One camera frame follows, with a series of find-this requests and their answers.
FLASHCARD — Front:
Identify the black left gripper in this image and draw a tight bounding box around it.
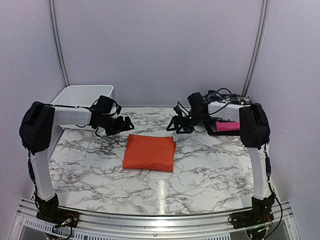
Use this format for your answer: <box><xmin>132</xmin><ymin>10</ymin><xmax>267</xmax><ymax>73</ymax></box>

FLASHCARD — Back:
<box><xmin>97</xmin><ymin>114</ymin><xmax>135</xmax><ymax>136</ymax></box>

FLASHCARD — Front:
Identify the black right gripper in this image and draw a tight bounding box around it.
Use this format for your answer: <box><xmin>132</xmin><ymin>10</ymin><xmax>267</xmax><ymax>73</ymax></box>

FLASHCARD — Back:
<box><xmin>167</xmin><ymin>111</ymin><xmax>208</xmax><ymax>133</ymax></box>

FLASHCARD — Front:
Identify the orange garment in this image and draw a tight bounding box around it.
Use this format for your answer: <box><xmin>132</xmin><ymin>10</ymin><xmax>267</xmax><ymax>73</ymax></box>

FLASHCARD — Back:
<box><xmin>122</xmin><ymin>134</ymin><xmax>176</xmax><ymax>172</ymax></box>

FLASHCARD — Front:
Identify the black white plaid skirt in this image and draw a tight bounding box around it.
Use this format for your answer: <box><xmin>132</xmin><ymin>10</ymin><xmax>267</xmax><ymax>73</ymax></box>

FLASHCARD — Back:
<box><xmin>203</xmin><ymin>89</ymin><xmax>252</xmax><ymax>105</ymax></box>

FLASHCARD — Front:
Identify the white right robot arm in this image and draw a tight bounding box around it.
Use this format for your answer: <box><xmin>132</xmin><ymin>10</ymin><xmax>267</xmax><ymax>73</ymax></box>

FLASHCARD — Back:
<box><xmin>166</xmin><ymin>101</ymin><xmax>275</xmax><ymax>224</ymax></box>

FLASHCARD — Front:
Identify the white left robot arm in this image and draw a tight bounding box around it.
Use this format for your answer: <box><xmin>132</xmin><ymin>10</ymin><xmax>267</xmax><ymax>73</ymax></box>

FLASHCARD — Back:
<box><xmin>19</xmin><ymin>96</ymin><xmax>135</xmax><ymax>223</ymax></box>

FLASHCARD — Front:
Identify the white plastic laundry bin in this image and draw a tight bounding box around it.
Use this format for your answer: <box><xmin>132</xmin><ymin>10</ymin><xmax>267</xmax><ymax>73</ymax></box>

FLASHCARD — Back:
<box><xmin>51</xmin><ymin>84</ymin><xmax>115</xmax><ymax>131</ymax></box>

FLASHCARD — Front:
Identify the black folded garment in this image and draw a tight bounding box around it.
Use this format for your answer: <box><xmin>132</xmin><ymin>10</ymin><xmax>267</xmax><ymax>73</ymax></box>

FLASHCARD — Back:
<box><xmin>203</xmin><ymin>121</ymin><xmax>240</xmax><ymax>136</ymax></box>

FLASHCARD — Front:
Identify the pink folded garment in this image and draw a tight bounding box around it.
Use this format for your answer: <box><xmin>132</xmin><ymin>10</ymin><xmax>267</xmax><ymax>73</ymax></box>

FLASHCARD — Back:
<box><xmin>216</xmin><ymin>121</ymin><xmax>240</xmax><ymax>132</ymax></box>

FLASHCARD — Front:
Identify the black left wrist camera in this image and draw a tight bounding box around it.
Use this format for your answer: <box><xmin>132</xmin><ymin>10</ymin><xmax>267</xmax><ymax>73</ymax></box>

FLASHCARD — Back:
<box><xmin>94</xmin><ymin>95</ymin><xmax>115</xmax><ymax>115</ymax></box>

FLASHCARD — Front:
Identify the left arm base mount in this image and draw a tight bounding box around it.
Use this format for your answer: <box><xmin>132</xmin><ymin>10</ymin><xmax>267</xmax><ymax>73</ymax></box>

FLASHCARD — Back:
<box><xmin>36</xmin><ymin>208</ymin><xmax>80</xmax><ymax>228</ymax></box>

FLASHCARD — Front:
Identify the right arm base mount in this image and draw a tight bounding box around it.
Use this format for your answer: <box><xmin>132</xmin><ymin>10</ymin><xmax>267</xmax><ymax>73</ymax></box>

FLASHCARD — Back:
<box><xmin>228</xmin><ymin>210</ymin><xmax>274</xmax><ymax>229</ymax></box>

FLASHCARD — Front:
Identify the right aluminium corner post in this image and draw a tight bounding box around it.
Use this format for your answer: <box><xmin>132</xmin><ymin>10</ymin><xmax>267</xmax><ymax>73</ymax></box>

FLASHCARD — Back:
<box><xmin>241</xmin><ymin>0</ymin><xmax>270</xmax><ymax>96</ymax></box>

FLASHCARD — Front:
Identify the aluminium corner post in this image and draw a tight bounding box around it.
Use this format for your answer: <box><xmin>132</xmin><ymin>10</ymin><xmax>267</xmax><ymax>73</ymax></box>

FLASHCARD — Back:
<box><xmin>241</xmin><ymin>0</ymin><xmax>270</xmax><ymax>96</ymax></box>
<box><xmin>47</xmin><ymin>0</ymin><xmax>70</xmax><ymax>87</ymax></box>

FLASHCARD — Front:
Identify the aluminium front frame rail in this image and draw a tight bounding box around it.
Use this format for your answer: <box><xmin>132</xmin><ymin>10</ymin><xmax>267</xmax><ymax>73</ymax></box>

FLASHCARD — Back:
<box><xmin>8</xmin><ymin>198</ymin><xmax>301</xmax><ymax>240</ymax></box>

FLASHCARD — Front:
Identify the left aluminium corner post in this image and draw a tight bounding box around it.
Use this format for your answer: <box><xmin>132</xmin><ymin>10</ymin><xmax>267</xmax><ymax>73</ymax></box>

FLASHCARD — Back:
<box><xmin>47</xmin><ymin>0</ymin><xmax>70</xmax><ymax>87</ymax></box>

